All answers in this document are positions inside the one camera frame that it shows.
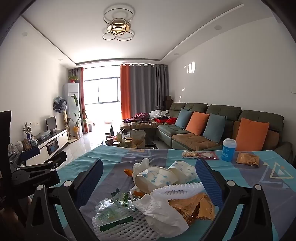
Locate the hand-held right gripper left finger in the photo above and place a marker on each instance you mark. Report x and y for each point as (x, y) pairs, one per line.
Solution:
(91, 178)

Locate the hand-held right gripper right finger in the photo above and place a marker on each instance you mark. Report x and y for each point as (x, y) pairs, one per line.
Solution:
(208, 180)

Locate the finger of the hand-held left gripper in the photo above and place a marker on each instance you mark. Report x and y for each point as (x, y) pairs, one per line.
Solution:
(31, 151)
(57, 160)

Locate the gold foil wrapper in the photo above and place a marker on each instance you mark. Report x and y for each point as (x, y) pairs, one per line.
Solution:
(196, 208)

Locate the framed picture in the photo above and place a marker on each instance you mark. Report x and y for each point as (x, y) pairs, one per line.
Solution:
(26, 144)

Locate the white ceramic jar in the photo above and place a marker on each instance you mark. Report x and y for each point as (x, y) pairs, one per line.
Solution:
(19, 146)

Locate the clear glassware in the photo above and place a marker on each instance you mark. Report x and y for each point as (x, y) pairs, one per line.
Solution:
(13, 150)

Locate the white black TV cabinet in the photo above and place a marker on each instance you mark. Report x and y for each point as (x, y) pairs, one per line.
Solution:
(57, 140)

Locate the clear plastic bag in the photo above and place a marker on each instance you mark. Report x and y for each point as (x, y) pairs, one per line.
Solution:
(44, 135)

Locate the small plant in blue vase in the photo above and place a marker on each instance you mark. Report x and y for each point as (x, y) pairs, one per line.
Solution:
(27, 129)

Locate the red snack packet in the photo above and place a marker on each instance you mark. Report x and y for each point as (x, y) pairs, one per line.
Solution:
(208, 155)

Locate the clear cracker packet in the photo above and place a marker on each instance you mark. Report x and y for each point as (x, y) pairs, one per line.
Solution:
(189, 154)

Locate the blue cup with white lid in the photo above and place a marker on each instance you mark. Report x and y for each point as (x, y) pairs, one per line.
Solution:
(227, 153)

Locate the clear green candy wrapper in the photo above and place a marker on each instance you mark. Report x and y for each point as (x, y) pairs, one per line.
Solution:
(123, 199)
(106, 209)

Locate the blue grey printed tablecloth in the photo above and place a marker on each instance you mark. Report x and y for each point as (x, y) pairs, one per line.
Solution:
(242, 185)

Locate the black monitor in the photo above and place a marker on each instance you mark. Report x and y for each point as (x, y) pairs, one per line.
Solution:
(51, 122)

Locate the tall plant yellow pot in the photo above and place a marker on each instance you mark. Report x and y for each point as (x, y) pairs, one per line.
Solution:
(76, 128)

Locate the small orange peel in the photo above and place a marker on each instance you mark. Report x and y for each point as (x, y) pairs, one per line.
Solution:
(128, 172)

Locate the golden snack packet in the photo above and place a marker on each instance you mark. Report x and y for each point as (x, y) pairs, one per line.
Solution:
(247, 159)

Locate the brown seat mat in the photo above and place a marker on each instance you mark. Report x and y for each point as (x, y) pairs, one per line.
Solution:
(192, 138)

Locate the dark green wrapper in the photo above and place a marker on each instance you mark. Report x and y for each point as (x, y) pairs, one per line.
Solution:
(120, 221)

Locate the white ribbed foam sleeve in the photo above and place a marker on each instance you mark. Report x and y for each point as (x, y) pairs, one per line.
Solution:
(156, 191)

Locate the large blue cushion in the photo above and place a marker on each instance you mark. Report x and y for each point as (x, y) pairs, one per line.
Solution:
(214, 127)

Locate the cloth covered standing fan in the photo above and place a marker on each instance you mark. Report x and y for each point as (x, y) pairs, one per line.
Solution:
(59, 104)

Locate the large white tissue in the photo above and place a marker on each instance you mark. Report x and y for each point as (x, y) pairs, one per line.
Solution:
(159, 210)

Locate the small orange cushion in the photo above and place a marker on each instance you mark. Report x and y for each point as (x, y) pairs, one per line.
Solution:
(197, 122)

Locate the white foam fruit net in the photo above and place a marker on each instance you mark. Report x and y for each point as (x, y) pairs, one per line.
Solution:
(129, 226)

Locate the white standing air conditioner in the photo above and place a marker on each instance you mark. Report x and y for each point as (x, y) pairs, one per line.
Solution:
(70, 97)

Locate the large orange cushion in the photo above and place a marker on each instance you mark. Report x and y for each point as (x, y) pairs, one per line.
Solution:
(253, 134)

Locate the small blue cushion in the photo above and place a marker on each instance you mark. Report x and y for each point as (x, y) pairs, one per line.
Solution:
(183, 118)

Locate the coffee table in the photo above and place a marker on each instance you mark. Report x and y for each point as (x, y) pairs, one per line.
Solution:
(151, 142)

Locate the red cloth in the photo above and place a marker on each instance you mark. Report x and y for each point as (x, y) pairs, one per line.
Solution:
(170, 121)

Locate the narrow orange grey curtain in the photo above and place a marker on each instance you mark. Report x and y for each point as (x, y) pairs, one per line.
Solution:
(81, 92)

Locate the green sofa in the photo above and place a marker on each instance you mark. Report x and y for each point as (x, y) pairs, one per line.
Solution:
(222, 110)

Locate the maroon clothes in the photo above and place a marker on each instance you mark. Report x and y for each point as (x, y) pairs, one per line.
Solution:
(137, 117)

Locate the brown back cushion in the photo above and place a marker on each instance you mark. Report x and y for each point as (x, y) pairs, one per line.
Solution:
(272, 139)

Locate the small potted plant red pot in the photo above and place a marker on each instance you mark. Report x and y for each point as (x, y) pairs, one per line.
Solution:
(72, 78)

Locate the white clothes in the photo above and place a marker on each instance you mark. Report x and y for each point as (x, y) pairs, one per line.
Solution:
(158, 114)

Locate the window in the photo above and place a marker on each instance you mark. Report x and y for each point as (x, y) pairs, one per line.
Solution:
(108, 90)

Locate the brown cardboard boxes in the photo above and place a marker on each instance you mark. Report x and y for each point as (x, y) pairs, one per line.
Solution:
(167, 100)

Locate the wide orange grey curtain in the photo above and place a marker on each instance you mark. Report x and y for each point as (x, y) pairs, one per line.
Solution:
(143, 90)

